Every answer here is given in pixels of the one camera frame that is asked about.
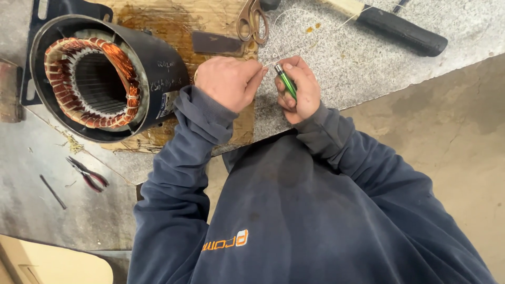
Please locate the person's right hand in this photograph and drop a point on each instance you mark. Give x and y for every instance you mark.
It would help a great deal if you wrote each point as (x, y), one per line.
(307, 92)

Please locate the person's left hand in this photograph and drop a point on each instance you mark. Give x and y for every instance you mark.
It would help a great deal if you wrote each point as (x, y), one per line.
(225, 81)

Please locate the green lighter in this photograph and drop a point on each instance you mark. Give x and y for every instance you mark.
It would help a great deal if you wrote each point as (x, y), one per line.
(287, 83)

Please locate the dark flat metal plate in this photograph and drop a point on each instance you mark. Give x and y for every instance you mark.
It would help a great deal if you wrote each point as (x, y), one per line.
(217, 42)

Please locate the rusty metal scissors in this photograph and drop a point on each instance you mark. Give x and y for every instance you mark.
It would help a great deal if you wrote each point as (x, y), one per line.
(249, 19)

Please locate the black motor stator copper windings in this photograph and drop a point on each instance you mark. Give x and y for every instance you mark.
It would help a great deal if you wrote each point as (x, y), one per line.
(154, 59)

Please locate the stained wooden board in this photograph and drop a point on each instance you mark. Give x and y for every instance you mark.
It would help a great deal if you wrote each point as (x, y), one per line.
(173, 23)

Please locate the black round object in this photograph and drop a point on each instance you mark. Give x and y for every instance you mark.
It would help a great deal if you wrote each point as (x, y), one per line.
(270, 4)

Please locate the dark pen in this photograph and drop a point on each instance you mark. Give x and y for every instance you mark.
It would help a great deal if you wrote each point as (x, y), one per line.
(400, 5)

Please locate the dark blue sweatshirt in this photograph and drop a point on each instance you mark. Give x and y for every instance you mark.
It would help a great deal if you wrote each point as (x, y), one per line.
(300, 221)

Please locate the thin dark metal strip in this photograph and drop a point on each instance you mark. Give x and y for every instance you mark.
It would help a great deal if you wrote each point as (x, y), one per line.
(53, 191)

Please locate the rusty metal block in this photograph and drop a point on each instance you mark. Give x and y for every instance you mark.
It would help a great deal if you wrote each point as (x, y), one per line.
(10, 90)

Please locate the beige wooden panel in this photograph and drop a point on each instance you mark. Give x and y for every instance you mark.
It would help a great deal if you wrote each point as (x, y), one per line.
(55, 262)

